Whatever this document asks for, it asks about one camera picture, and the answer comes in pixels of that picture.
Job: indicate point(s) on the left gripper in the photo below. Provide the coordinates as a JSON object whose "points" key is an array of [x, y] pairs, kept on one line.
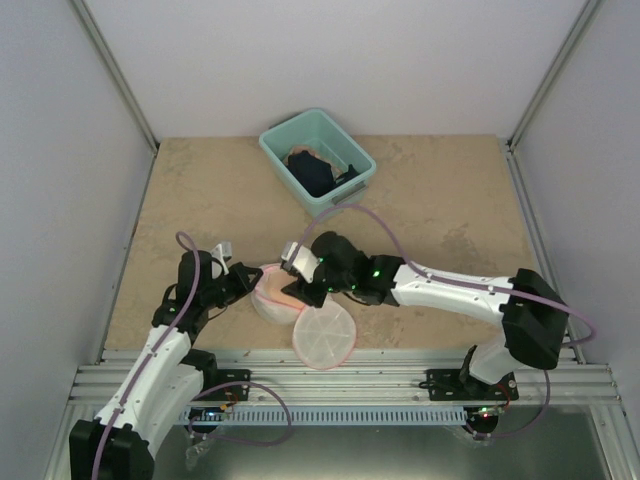
{"points": [[244, 287]]}

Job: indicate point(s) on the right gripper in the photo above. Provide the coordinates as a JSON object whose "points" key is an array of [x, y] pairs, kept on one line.
{"points": [[305, 293]]}

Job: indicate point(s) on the peach beige bra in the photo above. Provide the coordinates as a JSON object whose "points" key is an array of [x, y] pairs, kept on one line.
{"points": [[271, 286]]}

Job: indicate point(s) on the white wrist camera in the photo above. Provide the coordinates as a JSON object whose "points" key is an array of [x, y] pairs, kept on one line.
{"points": [[221, 256], [300, 261]]}

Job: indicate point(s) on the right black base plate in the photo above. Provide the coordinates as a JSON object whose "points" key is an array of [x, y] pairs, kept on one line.
{"points": [[455, 385]]}

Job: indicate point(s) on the left frame post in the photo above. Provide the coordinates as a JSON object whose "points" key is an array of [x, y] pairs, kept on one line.
{"points": [[98, 41]]}

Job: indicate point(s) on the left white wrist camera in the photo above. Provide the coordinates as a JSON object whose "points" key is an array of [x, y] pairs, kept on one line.
{"points": [[221, 256]]}

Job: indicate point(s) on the beige garment in bin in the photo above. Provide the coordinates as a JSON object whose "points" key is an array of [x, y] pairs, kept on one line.
{"points": [[299, 149]]}

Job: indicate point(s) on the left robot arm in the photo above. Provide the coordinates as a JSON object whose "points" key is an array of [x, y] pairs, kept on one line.
{"points": [[123, 439]]}

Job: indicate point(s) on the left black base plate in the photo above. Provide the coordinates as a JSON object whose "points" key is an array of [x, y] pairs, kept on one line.
{"points": [[225, 385]]}

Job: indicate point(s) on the dark clothes in bin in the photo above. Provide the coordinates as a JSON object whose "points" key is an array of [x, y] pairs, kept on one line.
{"points": [[315, 176]]}

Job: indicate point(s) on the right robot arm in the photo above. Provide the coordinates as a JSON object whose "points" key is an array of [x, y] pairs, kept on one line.
{"points": [[528, 314]]}

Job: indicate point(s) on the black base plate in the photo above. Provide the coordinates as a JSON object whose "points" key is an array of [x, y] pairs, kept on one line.
{"points": [[225, 385], [455, 385]]}

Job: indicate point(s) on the white mesh laundry bag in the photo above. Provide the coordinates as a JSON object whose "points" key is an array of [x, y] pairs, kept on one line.
{"points": [[322, 338]]}

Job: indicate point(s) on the right frame post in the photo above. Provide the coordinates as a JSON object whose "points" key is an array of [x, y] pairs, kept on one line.
{"points": [[568, 47]]}

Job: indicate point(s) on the right circuit board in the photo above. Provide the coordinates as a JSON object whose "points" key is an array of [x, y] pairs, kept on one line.
{"points": [[485, 412]]}

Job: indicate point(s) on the teal plastic bin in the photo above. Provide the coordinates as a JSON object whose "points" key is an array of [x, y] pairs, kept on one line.
{"points": [[317, 129]]}

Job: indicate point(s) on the frame post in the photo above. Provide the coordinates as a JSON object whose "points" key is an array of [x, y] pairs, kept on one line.
{"points": [[98, 41], [568, 47]]}

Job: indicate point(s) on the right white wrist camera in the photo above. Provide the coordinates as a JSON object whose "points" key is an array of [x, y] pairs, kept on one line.
{"points": [[300, 261]]}

